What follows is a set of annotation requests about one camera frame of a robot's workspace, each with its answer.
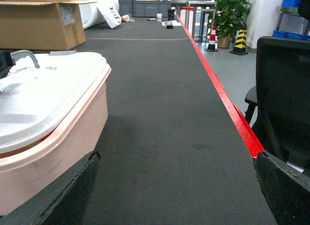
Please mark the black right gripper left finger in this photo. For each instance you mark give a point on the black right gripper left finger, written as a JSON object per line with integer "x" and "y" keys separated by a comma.
{"x": 62, "y": 202}

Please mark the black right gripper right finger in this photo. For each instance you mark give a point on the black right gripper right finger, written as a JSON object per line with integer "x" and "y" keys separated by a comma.
{"x": 286, "y": 190}

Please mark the white box lid grey handle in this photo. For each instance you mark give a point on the white box lid grey handle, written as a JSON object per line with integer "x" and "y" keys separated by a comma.
{"x": 41, "y": 89}

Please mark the pink plastic storage box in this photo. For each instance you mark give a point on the pink plastic storage box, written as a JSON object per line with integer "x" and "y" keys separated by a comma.
{"x": 24, "y": 174}

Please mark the brown cardboard box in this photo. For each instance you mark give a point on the brown cardboard box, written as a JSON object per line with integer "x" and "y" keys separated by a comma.
{"x": 41, "y": 24}

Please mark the black office chair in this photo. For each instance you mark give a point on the black office chair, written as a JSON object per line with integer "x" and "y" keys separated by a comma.
{"x": 283, "y": 96}

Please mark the dark grey table mat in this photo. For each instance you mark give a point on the dark grey table mat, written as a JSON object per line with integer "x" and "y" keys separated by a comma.
{"x": 171, "y": 154}

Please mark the yellow black striped bollard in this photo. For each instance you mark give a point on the yellow black striped bollard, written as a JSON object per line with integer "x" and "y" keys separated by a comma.
{"x": 240, "y": 43}

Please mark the red white traffic cone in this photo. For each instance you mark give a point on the red white traffic cone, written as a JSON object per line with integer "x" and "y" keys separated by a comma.
{"x": 212, "y": 41}

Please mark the small blue bins on shelf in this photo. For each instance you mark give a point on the small blue bins on shelf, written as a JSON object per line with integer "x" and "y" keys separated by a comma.
{"x": 294, "y": 20}

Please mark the green potted plant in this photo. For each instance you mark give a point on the green potted plant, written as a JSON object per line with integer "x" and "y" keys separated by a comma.
{"x": 229, "y": 18}

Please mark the grey metal stool table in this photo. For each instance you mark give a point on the grey metal stool table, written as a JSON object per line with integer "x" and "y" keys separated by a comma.
{"x": 199, "y": 17}

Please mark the white foam roll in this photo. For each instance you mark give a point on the white foam roll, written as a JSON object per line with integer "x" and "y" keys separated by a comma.
{"x": 99, "y": 11}

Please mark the small black object on table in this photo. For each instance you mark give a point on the small black object on table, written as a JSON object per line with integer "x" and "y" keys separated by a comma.
{"x": 169, "y": 24}

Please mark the white paper cup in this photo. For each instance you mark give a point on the white paper cup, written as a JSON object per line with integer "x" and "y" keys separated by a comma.
{"x": 159, "y": 17}

